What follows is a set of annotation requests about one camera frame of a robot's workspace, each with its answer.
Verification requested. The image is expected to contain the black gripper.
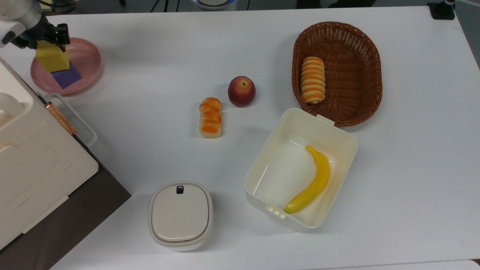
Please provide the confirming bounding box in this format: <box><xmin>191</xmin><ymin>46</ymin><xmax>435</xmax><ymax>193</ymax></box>
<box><xmin>15</xmin><ymin>19</ymin><xmax>71</xmax><ymax>52</ymax></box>

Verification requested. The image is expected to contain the yellow cube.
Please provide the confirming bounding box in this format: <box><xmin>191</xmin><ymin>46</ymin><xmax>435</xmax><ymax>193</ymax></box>
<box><xmin>35</xmin><ymin>40</ymin><xmax>71</xmax><ymax>73</ymax></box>

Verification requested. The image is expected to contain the purple cube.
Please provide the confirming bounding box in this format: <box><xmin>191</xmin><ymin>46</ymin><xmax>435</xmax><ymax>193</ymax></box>
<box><xmin>50</xmin><ymin>62</ymin><xmax>82</xmax><ymax>90</ymax></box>

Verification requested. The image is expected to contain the pink plate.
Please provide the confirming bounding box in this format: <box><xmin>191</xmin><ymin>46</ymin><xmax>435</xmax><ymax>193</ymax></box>
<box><xmin>30</xmin><ymin>37</ymin><xmax>102</xmax><ymax>96</ymax></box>

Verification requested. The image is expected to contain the large cream plastic cabinet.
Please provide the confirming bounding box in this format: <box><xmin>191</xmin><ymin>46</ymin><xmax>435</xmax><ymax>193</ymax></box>
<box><xmin>0</xmin><ymin>56</ymin><xmax>100</xmax><ymax>251</ymax></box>

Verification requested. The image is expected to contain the dark brown drawer base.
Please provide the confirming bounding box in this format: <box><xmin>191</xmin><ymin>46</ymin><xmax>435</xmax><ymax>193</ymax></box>
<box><xmin>0</xmin><ymin>135</ymin><xmax>132</xmax><ymax>270</ymax></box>

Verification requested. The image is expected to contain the orange glazed bread loaf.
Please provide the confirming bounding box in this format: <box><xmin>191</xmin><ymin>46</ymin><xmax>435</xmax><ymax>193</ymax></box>
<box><xmin>199</xmin><ymin>97</ymin><xmax>222</xmax><ymax>139</ymax></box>

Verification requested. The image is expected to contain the red apple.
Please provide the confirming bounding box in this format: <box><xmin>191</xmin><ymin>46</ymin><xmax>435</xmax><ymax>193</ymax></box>
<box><xmin>228</xmin><ymin>76</ymin><xmax>256</xmax><ymax>108</ymax></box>

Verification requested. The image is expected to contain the small cream lidded trash can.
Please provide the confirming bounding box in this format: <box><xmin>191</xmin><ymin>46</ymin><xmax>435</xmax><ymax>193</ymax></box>
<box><xmin>148</xmin><ymin>181</ymin><xmax>213</xmax><ymax>252</ymax></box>

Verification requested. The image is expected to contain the striped orange white bread roll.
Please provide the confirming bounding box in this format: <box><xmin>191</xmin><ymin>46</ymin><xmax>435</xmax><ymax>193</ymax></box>
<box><xmin>300</xmin><ymin>56</ymin><xmax>326</xmax><ymax>105</ymax></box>

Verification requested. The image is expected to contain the white plastic container box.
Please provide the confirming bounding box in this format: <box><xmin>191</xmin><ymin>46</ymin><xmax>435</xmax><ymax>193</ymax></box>
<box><xmin>244</xmin><ymin>108</ymin><xmax>359</xmax><ymax>229</ymax></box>

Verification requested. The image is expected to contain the yellow toy banana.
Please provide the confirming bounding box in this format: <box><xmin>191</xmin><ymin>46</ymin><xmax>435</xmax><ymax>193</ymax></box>
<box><xmin>283</xmin><ymin>145</ymin><xmax>331</xmax><ymax>214</ymax></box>

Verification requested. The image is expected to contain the brown wicker basket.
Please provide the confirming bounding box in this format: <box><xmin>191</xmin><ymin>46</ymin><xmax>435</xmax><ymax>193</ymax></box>
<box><xmin>292</xmin><ymin>21</ymin><xmax>383</xmax><ymax>127</ymax></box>

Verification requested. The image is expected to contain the white drawer handle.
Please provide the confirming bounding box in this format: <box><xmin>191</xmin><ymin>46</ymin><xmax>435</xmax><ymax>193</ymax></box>
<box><xmin>44</xmin><ymin>92</ymin><xmax>98</xmax><ymax>148</ymax></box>

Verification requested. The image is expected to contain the white robot base ring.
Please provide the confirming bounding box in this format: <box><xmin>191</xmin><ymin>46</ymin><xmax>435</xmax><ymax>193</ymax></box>
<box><xmin>192</xmin><ymin>0</ymin><xmax>237</xmax><ymax>11</ymax></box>

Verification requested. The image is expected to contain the black camera stand base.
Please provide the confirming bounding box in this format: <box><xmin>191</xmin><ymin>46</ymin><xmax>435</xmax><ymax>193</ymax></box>
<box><xmin>427</xmin><ymin>0</ymin><xmax>456</xmax><ymax>20</ymax></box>

